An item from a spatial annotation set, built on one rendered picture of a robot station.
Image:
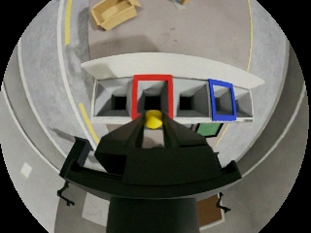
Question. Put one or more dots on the blue square band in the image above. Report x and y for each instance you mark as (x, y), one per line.
(213, 105)

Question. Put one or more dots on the red square band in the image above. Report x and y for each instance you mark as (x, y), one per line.
(152, 77)

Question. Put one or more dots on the yellow marble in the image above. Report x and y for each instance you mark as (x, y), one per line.
(153, 119)

